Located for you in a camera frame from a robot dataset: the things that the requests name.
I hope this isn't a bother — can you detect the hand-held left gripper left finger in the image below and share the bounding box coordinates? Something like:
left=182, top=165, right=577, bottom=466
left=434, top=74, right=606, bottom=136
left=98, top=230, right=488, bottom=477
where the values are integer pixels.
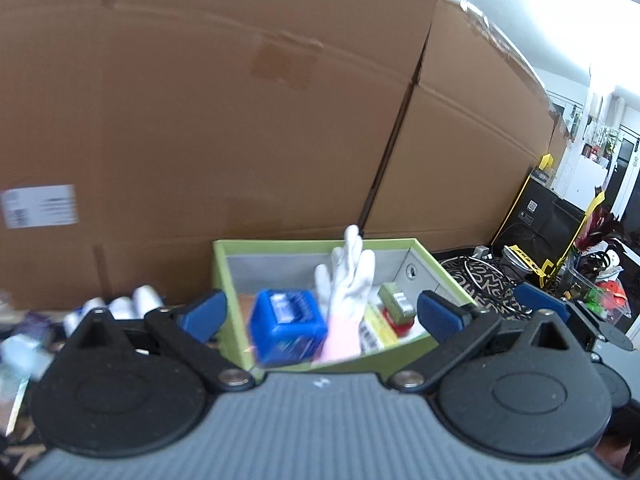
left=75, top=289, right=255, bottom=395

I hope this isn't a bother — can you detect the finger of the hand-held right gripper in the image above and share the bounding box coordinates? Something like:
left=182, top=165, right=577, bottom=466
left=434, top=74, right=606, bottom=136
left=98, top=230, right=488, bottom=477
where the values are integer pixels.
left=514, top=282, right=635, bottom=354

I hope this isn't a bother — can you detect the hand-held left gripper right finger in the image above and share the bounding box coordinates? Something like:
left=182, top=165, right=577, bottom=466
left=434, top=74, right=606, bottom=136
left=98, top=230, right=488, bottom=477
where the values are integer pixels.
left=387, top=290, right=576, bottom=395

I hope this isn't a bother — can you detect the green storage box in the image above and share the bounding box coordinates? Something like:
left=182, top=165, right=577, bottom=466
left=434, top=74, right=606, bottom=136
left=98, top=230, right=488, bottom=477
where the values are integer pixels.
left=212, top=238, right=479, bottom=374

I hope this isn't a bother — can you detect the long green printed box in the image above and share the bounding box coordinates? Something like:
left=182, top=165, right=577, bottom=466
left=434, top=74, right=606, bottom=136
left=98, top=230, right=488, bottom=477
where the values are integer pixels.
left=357, top=282, right=418, bottom=354

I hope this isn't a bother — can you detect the blue box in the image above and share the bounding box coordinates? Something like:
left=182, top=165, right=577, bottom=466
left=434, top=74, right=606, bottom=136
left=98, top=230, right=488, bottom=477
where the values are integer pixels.
left=248, top=288, right=329, bottom=367

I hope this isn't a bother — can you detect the white glove with pink cuff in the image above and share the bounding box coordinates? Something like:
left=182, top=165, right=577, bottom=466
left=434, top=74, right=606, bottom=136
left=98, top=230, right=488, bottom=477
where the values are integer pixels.
left=313, top=224, right=376, bottom=364

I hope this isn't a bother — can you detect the clear plastic container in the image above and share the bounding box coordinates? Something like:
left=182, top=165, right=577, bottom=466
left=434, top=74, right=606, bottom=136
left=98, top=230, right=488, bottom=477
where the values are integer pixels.
left=564, top=254, right=632, bottom=332

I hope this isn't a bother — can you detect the black case with yellow tape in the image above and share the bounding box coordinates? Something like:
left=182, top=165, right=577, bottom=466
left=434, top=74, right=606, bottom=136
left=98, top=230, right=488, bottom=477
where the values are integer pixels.
left=492, top=154, right=608, bottom=287

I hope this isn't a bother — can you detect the dark red plant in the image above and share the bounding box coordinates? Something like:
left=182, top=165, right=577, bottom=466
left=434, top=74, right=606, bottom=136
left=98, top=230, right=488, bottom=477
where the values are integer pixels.
left=577, top=209, right=632, bottom=261

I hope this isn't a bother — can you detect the white shipping label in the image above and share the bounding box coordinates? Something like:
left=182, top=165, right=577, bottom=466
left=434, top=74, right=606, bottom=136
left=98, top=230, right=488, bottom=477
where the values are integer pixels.
left=0, top=184, right=80, bottom=230

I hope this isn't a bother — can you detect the large brown cardboard box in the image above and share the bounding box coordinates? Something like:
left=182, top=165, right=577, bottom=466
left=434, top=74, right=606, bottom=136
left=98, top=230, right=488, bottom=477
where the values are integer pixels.
left=0, top=0, right=442, bottom=313

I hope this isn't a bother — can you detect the black letter-printed mat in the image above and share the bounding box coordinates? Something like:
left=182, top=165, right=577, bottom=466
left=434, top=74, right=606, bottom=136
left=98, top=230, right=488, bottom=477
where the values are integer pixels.
left=0, top=244, right=537, bottom=479

